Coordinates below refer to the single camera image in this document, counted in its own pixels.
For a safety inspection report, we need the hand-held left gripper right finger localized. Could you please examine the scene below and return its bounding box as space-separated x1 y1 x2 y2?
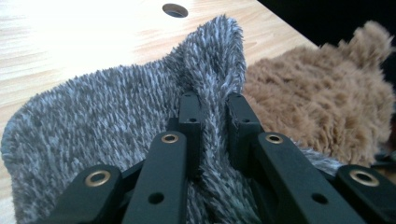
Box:
224 91 265 175

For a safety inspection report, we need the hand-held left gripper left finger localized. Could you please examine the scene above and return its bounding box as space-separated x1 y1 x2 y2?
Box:
167 91 204 180

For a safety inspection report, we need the brown teddy bear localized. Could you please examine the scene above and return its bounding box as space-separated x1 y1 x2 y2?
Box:
242 20 396 167

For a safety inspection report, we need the grey fuzzy cloth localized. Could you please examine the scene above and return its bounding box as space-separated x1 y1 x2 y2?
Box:
0 13 347 224

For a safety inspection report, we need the round table cable hole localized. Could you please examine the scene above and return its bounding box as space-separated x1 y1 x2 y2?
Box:
162 3 190 19

